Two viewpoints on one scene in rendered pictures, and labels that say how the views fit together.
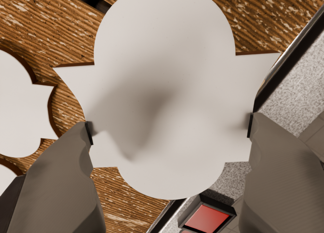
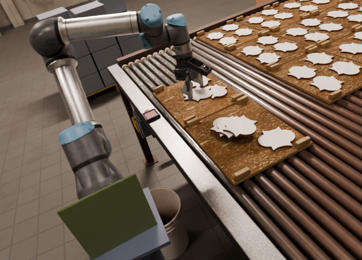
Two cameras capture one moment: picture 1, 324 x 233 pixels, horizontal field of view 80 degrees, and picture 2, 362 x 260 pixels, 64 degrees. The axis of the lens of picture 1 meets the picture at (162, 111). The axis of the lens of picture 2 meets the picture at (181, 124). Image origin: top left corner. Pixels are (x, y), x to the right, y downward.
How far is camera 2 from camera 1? 1.24 m
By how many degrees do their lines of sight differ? 41
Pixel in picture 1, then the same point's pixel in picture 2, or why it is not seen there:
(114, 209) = (174, 98)
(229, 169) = (162, 124)
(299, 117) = (167, 139)
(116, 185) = (181, 100)
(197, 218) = (153, 112)
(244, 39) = (198, 127)
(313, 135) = not seen: outside the picture
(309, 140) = not seen: outside the picture
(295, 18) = (196, 134)
